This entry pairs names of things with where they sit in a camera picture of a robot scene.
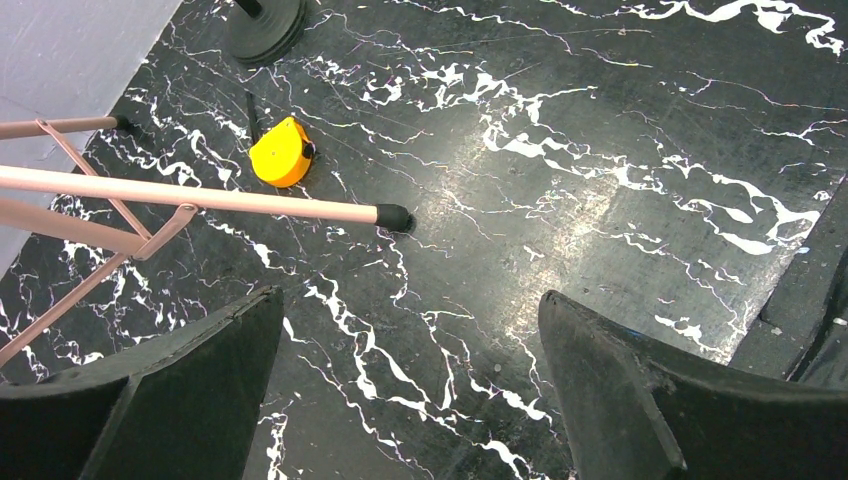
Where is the pink music stand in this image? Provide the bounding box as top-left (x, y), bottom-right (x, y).
top-left (1, 116), bottom-right (413, 363)

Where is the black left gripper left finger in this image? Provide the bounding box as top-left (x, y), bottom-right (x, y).
top-left (1, 287), bottom-right (284, 479)

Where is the orange tape measure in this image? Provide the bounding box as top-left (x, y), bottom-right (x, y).
top-left (248, 116), bottom-right (317, 188)

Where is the black microphone stand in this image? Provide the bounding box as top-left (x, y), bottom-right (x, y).
top-left (224, 0), bottom-right (308, 68)

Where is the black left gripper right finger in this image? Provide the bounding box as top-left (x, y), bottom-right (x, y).
top-left (538, 290), bottom-right (847, 479)

